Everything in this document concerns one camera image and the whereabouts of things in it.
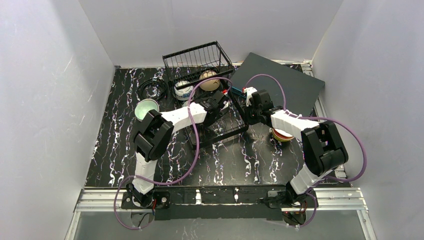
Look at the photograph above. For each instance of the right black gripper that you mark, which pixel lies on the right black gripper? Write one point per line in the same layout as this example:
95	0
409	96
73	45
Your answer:
250	115

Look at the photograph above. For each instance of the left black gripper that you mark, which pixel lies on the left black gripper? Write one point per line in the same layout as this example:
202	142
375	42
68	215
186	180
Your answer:
219	100

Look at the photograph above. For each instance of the black wire dish rack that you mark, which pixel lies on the black wire dish rack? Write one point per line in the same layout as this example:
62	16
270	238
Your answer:
186	68

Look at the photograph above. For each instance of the blue white patterned bowl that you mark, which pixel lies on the blue white patterned bowl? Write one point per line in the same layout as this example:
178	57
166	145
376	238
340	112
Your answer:
184	93

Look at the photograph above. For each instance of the orange bowl white inside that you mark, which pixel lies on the orange bowl white inside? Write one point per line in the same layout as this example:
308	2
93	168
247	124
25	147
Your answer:
281	133

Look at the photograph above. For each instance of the green lined ceramic bowl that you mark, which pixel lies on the green lined ceramic bowl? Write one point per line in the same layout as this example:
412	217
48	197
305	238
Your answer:
144	106

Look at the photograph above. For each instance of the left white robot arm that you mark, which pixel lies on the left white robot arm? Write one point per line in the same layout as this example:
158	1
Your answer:
153	133

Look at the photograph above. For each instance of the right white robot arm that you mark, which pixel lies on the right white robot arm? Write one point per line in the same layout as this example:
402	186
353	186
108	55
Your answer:
322	145

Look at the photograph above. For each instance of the beige ceramic bowl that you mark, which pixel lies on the beige ceramic bowl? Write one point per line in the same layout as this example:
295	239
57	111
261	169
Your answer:
210	85

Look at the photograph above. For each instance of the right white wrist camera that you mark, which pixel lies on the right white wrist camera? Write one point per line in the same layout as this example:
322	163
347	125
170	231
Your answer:
249	91

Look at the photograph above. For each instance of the grey teal network switch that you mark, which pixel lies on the grey teal network switch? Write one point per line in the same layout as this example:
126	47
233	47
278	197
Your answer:
301	90

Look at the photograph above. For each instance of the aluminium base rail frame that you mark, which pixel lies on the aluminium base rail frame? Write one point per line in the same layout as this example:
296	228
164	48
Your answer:
220	213

